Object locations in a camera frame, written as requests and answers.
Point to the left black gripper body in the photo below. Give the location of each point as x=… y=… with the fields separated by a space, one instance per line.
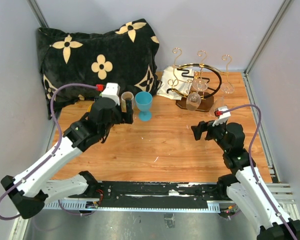
x=119 y=117

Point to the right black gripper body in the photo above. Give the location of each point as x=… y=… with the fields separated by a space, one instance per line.
x=216 y=133

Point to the brown tinted clear goblet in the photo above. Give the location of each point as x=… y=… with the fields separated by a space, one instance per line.
x=127 y=96

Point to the short clear wine glass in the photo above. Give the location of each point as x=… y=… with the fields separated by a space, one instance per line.
x=193 y=101

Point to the gold and black wine glass rack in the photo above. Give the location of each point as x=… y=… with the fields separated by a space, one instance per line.
x=195 y=70

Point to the tall clear champagne flute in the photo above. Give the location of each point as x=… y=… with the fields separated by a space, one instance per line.
x=220 y=102

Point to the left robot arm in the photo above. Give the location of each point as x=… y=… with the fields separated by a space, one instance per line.
x=32 y=189

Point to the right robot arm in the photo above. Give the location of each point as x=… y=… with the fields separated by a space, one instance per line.
x=245 y=186

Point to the blue plastic goblet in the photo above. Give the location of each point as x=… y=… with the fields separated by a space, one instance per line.
x=143 y=102

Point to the yellow plastic goblet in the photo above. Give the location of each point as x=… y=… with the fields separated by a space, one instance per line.
x=89 y=108

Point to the folded cream cloth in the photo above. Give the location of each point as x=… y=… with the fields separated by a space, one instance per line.
x=172 y=78

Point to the black floral plush pillow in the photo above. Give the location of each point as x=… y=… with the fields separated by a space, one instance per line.
x=72 y=64

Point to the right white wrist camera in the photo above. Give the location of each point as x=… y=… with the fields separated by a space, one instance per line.
x=222 y=115

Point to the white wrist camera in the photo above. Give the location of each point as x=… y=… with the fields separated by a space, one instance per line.
x=112 y=91
x=222 y=115

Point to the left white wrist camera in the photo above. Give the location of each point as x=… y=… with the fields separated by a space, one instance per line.
x=112 y=91

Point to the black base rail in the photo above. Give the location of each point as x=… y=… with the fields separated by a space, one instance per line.
x=155 y=195

